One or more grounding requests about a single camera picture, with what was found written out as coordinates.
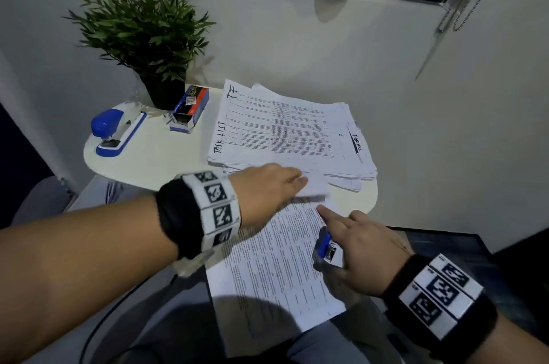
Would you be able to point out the person's right hand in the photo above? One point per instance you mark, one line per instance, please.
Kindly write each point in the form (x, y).
(369, 252)

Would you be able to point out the person's left hand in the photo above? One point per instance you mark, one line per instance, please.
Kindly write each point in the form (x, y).
(266, 192)

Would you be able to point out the person's grey trousers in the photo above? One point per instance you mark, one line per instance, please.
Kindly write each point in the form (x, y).
(180, 325)

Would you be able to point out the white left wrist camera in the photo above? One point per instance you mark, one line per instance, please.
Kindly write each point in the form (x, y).
(188, 265)

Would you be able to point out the person's left forearm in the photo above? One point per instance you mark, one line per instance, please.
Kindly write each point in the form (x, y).
(77, 273)

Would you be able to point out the blue staples box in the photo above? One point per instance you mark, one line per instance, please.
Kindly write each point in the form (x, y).
(193, 104)

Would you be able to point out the printed paper bundle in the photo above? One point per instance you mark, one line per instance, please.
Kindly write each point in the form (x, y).
(266, 269)

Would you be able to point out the person's right forearm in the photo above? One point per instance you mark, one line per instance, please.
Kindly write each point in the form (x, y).
(523, 346)

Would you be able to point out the stack of printed papers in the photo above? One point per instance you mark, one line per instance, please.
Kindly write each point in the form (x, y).
(279, 127)

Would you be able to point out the green potted plant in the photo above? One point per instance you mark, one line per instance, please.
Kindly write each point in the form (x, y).
(137, 24)

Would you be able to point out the grey round stool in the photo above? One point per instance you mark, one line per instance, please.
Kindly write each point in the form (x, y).
(38, 200)

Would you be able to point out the blue white stapler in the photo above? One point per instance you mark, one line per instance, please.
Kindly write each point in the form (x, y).
(324, 243)
(103, 123)

